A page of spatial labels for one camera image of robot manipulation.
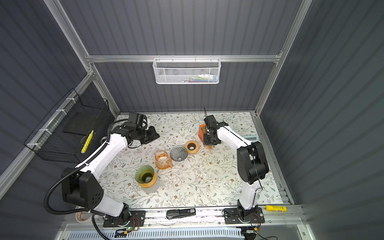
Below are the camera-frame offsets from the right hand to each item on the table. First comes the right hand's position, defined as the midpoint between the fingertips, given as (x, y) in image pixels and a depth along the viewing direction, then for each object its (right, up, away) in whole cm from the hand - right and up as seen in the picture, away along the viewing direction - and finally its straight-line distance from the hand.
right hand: (210, 142), depth 94 cm
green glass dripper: (-37, -15, -15) cm, 43 cm away
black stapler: (-19, -31, -24) cm, 44 cm away
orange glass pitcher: (-31, -11, 0) cm, 33 cm away
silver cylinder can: (-64, +3, -7) cm, 65 cm away
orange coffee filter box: (-5, +7, +2) cm, 9 cm away
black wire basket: (-71, +9, -19) cm, 74 cm away
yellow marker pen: (-62, +3, -23) cm, 66 cm away
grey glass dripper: (-20, -7, -1) cm, 21 cm away
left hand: (-30, +5, -10) cm, 32 cm away
